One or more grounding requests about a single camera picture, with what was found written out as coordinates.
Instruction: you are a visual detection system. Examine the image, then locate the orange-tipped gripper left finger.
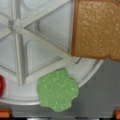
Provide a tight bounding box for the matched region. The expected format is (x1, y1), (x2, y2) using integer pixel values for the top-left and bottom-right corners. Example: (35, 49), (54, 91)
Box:
(0, 109), (12, 119)

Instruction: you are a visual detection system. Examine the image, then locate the orange-tipped gripper right finger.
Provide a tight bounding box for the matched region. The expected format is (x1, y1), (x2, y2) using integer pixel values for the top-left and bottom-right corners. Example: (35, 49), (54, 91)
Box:
(115, 110), (120, 119)

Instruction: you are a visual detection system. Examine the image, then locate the brown toast slice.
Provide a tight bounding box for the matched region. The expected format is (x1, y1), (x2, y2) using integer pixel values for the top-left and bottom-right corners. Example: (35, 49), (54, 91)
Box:
(71, 0), (120, 61)

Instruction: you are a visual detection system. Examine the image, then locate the red tomato piece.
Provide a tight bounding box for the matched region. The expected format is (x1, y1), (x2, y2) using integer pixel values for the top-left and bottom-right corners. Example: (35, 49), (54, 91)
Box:
(0, 75), (5, 98)

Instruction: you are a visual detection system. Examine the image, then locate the green lettuce piece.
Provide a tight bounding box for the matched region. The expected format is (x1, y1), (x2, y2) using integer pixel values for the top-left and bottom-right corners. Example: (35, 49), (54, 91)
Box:
(37, 69), (79, 112)

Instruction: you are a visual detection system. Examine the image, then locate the white divided round tray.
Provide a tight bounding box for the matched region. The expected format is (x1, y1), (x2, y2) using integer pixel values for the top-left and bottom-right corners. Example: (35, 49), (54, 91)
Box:
(0, 0), (102, 105)

